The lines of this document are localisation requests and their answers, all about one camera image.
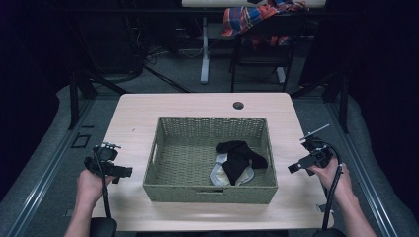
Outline plaid cloth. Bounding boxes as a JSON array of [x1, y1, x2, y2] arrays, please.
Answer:
[[220, 0, 308, 47]]

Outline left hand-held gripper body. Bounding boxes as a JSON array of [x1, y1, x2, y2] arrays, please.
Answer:
[[83, 141, 122, 179]]

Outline black metal stand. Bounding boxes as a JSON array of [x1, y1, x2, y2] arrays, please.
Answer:
[[66, 67, 130, 131], [290, 70, 351, 134]]

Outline black sock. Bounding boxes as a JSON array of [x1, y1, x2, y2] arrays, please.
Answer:
[[215, 139, 269, 187]]

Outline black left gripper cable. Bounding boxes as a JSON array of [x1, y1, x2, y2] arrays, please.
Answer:
[[93, 147, 113, 220]]

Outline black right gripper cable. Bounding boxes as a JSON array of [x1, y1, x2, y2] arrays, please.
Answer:
[[320, 140, 344, 231]]

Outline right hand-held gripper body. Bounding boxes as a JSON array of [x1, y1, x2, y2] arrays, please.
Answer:
[[298, 123, 334, 170]]

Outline person's left hand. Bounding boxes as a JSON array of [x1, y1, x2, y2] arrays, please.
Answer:
[[75, 168, 116, 209]]

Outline black chair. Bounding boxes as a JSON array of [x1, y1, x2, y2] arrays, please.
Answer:
[[229, 14, 305, 94]]

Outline white desk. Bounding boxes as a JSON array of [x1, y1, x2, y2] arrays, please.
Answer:
[[181, 0, 327, 85]]

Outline green woven basket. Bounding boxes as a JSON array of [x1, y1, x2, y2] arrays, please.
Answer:
[[142, 116, 279, 205]]

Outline person's right hand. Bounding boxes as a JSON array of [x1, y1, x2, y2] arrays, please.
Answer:
[[307, 157, 356, 203]]

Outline black floor cables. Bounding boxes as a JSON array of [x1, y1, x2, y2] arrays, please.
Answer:
[[118, 13, 206, 94]]

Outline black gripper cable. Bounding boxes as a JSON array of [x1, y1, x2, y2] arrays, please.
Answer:
[[320, 140, 344, 231], [93, 147, 113, 220]]

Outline white and grey cloth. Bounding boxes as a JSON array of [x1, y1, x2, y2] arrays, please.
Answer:
[[209, 152, 256, 188]]

